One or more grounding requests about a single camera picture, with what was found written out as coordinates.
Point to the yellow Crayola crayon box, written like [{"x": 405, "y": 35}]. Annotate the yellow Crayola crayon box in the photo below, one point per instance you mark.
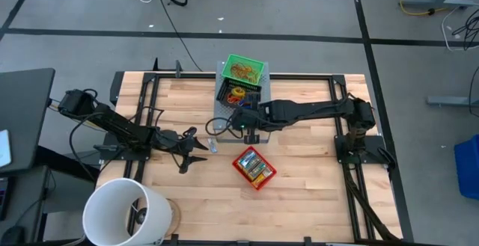
[
  {"x": 263, "y": 174},
  {"x": 256, "y": 168}
]

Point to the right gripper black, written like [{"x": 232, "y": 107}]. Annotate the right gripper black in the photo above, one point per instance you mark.
[{"x": 250, "y": 120}]

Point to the orange rubber band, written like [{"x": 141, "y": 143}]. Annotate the orange rubber band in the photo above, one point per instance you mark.
[{"x": 239, "y": 70}]

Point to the dark grey side desk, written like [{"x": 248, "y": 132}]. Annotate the dark grey side desk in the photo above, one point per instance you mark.
[{"x": 26, "y": 119}]

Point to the light blue paper packet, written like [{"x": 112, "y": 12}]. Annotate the light blue paper packet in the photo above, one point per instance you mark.
[{"x": 212, "y": 145}]

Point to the blue storage bin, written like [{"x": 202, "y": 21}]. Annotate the blue storage bin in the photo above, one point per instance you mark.
[{"x": 467, "y": 167}]

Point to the green plastic slotted basket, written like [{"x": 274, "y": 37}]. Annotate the green plastic slotted basket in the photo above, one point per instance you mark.
[{"x": 229, "y": 62}]

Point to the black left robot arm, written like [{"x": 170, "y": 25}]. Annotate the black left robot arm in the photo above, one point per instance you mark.
[{"x": 119, "y": 126}]

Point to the red plastic slotted basket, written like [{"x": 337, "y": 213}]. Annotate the red plastic slotted basket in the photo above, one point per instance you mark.
[{"x": 242, "y": 175}]

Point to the blue object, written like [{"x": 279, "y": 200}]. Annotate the blue object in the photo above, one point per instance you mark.
[{"x": 244, "y": 104}]

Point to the yellow coil wristband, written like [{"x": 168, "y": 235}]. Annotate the yellow coil wristband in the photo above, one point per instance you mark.
[{"x": 234, "y": 92}]

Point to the black table clamp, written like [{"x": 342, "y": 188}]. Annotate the black table clamp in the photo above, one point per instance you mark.
[
  {"x": 174, "y": 238},
  {"x": 308, "y": 240}
]

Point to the orange coil wristband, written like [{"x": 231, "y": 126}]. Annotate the orange coil wristband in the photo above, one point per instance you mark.
[{"x": 230, "y": 99}]

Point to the grey perforated metal riser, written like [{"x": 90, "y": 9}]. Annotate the grey perforated metal riser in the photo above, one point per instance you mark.
[{"x": 221, "y": 111}]

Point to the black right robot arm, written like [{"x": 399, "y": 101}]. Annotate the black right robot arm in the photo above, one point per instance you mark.
[{"x": 310, "y": 109}]

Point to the yellow rubber band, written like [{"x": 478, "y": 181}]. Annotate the yellow rubber band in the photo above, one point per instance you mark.
[
  {"x": 243, "y": 66},
  {"x": 254, "y": 76}
]

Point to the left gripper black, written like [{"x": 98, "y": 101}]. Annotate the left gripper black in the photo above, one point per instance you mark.
[{"x": 174, "y": 139}]

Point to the black mesh desk tray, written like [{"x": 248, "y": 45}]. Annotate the black mesh desk tray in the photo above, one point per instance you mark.
[{"x": 224, "y": 90}]

